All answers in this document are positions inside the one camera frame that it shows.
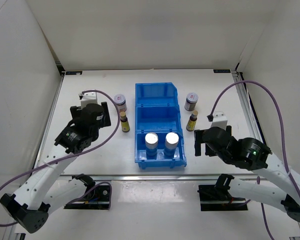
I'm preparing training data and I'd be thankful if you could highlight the silver-lid shaker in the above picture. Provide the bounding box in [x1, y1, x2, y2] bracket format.
[164, 132, 179, 158]
[144, 132, 159, 159]

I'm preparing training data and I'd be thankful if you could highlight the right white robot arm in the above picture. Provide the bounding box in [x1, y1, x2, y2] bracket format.
[194, 126, 300, 223]

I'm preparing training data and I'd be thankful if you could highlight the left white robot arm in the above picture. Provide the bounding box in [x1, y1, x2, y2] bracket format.
[0, 101, 111, 234]

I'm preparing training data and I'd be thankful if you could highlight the right yellow-label small bottle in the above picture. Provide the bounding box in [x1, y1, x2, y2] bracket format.
[186, 110, 199, 132]

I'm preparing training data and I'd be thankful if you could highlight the yellow-label small bottle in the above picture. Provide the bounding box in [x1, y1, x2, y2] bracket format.
[186, 110, 199, 132]
[120, 111, 130, 133]

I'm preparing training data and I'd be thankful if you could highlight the left yellow-label small bottle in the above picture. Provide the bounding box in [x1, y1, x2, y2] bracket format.
[120, 111, 130, 133]

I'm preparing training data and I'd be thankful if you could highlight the left dark sauce jar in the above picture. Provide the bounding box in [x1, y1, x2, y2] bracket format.
[113, 93, 127, 112]

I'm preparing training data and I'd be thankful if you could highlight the dark sauce jar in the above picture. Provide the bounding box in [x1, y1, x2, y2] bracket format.
[113, 93, 127, 112]
[184, 92, 199, 112]

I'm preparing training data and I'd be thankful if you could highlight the left blue corner label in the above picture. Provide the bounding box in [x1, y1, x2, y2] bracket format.
[65, 71, 83, 76]

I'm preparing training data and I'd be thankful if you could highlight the blue corner label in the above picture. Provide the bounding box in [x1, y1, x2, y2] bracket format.
[65, 71, 83, 76]
[213, 69, 231, 74]

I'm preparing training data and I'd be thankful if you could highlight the right dark sauce jar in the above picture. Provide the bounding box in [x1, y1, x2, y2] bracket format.
[184, 92, 199, 112]

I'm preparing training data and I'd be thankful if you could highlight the blue three-compartment plastic bin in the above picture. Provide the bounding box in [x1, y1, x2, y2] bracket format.
[134, 82, 187, 170]

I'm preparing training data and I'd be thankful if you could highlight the right blue corner label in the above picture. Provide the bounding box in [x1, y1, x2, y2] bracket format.
[213, 69, 231, 74]

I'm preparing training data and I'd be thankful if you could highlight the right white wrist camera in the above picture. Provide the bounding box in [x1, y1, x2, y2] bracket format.
[207, 111, 228, 130]

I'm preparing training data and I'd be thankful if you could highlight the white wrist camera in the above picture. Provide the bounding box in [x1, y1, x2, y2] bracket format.
[79, 92, 98, 109]
[207, 111, 228, 130]

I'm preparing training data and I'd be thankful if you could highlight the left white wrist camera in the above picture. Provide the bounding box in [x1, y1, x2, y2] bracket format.
[79, 92, 98, 109]

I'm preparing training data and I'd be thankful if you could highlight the left aluminium frame rail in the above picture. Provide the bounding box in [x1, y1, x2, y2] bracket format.
[32, 60, 65, 169]

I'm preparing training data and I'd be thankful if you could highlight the aluminium frame rail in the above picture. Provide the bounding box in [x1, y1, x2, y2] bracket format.
[224, 69, 266, 143]
[32, 60, 65, 169]
[14, 173, 268, 201]

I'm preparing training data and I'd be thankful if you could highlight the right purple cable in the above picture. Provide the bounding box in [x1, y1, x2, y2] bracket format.
[207, 80, 300, 240]

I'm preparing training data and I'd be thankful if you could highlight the right aluminium frame rail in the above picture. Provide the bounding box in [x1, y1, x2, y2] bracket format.
[224, 69, 266, 143]

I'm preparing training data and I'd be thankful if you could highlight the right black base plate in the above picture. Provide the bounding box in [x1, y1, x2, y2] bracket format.
[197, 184, 248, 212]

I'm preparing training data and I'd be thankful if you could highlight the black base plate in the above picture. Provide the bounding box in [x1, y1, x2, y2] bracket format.
[63, 182, 112, 210]
[197, 184, 248, 212]

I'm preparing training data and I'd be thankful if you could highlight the front aluminium frame rail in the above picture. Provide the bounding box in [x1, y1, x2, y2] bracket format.
[14, 173, 268, 201]

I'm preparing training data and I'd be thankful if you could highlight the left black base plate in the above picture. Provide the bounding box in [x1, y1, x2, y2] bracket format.
[63, 182, 112, 210]

